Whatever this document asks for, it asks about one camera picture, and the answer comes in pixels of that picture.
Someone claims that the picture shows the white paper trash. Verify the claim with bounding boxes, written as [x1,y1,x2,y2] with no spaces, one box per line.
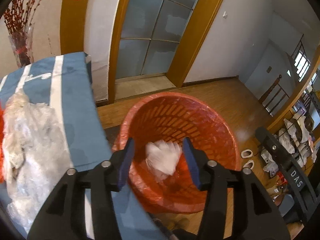
[145,140,182,183]

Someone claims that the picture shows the orange plastic bag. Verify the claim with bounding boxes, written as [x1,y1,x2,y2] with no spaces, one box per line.
[0,108,4,184]

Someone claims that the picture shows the shoe rack with shoes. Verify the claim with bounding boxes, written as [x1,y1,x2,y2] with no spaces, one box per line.
[260,89,320,181]

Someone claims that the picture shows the white slipper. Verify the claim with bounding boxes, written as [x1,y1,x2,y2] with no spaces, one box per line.
[240,149,253,159]
[242,159,254,170]

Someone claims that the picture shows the clear crumpled plastic bag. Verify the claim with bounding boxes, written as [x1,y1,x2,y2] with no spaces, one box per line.
[2,89,71,232]

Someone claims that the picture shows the wooden stair railing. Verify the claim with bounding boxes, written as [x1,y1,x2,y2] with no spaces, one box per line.
[258,74,289,116]

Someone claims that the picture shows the red plastic laundry basket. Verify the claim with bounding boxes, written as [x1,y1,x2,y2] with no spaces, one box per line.
[112,92,240,214]

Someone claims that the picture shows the blue white striped cloth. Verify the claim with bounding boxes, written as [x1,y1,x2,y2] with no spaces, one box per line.
[1,52,166,239]

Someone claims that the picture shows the glass vase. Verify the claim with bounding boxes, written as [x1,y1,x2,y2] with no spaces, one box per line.
[9,24,34,68]

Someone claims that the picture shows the red berry branches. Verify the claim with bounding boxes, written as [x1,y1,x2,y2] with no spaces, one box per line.
[3,0,54,65]

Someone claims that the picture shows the glass panel door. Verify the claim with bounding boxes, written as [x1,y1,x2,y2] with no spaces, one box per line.
[116,0,198,79]

